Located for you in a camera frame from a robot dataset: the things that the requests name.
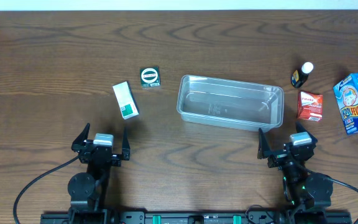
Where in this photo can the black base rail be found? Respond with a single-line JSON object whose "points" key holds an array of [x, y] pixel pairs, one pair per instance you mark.
{"points": [[251, 216]]}

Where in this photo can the white green Panadol box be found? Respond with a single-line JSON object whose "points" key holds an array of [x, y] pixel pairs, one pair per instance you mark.
{"points": [[125, 100]]}

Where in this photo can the blue Kool Fever box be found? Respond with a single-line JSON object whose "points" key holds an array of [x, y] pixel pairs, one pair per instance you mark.
{"points": [[346, 93]]}

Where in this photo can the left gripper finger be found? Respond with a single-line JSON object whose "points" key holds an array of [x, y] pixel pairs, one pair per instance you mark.
{"points": [[79, 144], [126, 150]]}

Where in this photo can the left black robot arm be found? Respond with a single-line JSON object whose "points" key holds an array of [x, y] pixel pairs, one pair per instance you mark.
{"points": [[88, 189]]}

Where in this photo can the clear plastic container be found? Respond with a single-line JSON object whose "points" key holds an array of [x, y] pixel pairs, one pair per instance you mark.
{"points": [[230, 103]]}

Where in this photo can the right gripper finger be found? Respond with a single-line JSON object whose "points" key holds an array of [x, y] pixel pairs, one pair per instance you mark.
{"points": [[299, 128], [264, 150]]}

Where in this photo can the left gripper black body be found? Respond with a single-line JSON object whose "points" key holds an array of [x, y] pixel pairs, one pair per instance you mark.
{"points": [[101, 154]]}

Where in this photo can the red Panadol ActiFast box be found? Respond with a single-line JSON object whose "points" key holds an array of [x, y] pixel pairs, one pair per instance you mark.
{"points": [[310, 106]]}

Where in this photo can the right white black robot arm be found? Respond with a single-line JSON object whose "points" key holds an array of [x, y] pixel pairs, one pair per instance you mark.
{"points": [[308, 192]]}

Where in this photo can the dark green Zam-Buk box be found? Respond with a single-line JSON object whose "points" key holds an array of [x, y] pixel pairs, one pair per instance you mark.
{"points": [[150, 77]]}

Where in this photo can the dark bottle white cap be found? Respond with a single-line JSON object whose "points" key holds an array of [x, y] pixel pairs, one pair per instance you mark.
{"points": [[300, 76]]}

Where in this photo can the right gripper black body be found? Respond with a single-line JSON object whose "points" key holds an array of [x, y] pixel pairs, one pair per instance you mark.
{"points": [[288, 157]]}

